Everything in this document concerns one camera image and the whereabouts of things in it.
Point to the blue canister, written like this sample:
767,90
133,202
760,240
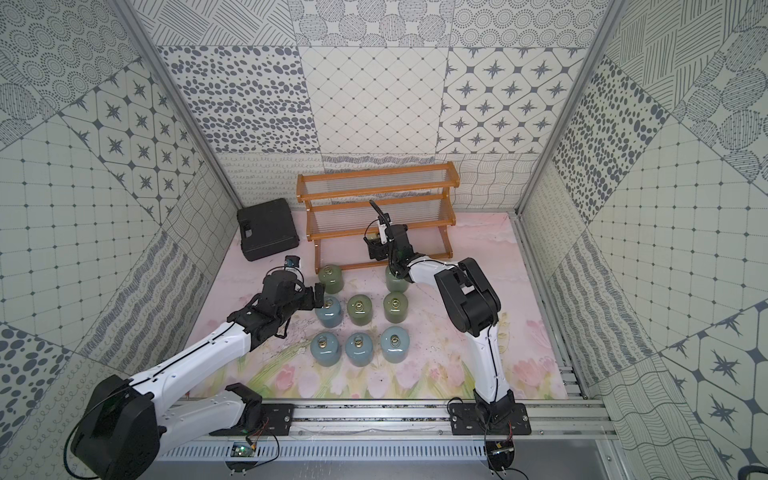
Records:
359,349
330,313
395,343
325,349

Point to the black plastic case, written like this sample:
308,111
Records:
266,229

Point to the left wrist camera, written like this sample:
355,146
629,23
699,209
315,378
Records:
292,262

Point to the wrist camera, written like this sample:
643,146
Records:
292,262
384,221

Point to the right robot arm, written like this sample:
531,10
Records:
471,304

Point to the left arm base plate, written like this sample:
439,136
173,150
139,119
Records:
267,419

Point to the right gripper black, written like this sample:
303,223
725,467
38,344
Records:
375,249

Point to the right controller board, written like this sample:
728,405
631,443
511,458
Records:
499,454

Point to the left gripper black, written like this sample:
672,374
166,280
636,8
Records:
309,294

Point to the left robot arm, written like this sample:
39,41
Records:
129,422

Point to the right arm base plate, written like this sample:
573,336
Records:
505,417

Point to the left controller board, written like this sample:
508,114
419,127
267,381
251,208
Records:
241,458

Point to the floral pink table mat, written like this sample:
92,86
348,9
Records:
439,362

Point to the controller board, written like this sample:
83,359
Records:
499,454
241,458

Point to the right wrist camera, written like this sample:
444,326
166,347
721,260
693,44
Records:
384,221

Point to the aluminium mounting rail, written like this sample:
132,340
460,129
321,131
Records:
390,419

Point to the wooden three-tier shelf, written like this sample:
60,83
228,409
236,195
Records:
338,205

